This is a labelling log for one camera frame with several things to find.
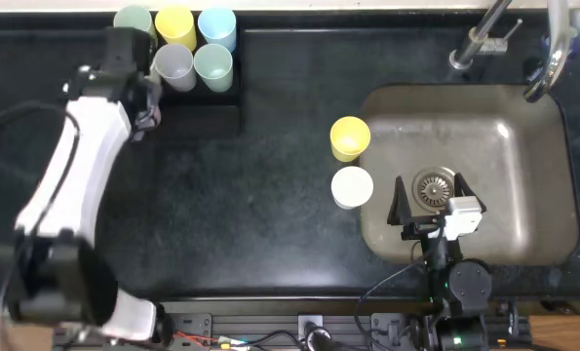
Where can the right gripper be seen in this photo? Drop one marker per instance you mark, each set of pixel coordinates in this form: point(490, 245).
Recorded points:
point(421, 229)

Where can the white cup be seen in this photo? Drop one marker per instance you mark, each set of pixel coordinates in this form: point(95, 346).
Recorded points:
point(352, 187)

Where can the yellow cup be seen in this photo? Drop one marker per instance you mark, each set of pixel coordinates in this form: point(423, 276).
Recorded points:
point(350, 136)
point(175, 27)

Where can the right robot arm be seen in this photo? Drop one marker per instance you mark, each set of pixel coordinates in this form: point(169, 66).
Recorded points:
point(467, 283)

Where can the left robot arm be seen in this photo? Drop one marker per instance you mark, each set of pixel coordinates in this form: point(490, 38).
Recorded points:
point(89, 156)

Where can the steel sink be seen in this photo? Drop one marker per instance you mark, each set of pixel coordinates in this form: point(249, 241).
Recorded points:
point(504, 161)

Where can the steel tap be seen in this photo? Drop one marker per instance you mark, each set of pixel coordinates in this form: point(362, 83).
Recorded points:
point(557, 53)

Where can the green cup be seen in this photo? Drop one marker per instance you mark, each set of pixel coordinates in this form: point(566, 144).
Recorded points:
point(131, 17)
point(214, 66)

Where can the blue cup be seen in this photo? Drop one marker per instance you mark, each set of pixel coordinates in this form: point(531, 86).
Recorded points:
point(217, 27)

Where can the grey cup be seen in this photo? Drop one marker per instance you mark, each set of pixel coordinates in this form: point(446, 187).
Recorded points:
point(175, 66)

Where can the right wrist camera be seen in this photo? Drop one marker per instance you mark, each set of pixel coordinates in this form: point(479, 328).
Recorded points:
point(462, 217)

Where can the mounting rail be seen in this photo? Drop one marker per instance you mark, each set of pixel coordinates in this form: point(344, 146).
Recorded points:
point(260, 326)

